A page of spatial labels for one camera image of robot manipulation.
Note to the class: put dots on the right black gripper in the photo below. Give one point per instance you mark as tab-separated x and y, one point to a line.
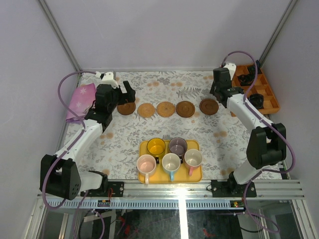
212	89

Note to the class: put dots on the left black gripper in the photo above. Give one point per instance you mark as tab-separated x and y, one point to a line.
124	94

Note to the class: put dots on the dark wooden coaster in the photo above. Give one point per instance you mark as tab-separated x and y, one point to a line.
126	109

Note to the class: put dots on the brown wooden coaster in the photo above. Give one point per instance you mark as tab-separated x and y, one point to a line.
185	109
209	106

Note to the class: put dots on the woven rattan coaster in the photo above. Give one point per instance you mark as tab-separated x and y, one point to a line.
165	109
146	110

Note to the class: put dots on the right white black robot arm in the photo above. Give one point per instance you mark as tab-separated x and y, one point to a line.
266	146

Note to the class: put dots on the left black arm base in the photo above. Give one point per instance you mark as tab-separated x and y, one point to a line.
97	185

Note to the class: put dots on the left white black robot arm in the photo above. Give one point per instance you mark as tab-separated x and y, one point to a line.
59	174

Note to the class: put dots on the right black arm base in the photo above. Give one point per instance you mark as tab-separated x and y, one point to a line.
228	189

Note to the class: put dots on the yellow glass cup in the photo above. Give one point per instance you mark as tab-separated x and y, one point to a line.
156	147

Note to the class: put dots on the black wrapped item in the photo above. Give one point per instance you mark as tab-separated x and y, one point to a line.
246	80
257	100
258	67

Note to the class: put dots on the black wrapped item bottom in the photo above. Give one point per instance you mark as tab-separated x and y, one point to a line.
257	100

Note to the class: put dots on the orange compartment tray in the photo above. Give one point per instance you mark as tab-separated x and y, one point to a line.
262	87

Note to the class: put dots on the black wrapped item top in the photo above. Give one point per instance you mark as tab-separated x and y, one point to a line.
258	67

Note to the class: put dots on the pink purple folded cloth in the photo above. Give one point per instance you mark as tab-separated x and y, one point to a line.
82	99

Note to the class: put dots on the purple mug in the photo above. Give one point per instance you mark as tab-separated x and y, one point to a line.
178	146

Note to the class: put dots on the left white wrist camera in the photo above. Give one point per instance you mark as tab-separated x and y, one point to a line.
107	78

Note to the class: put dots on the blue handled white mug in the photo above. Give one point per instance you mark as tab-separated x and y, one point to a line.
170	164

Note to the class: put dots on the aluminium front rail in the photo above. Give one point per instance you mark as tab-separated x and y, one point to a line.
260	189

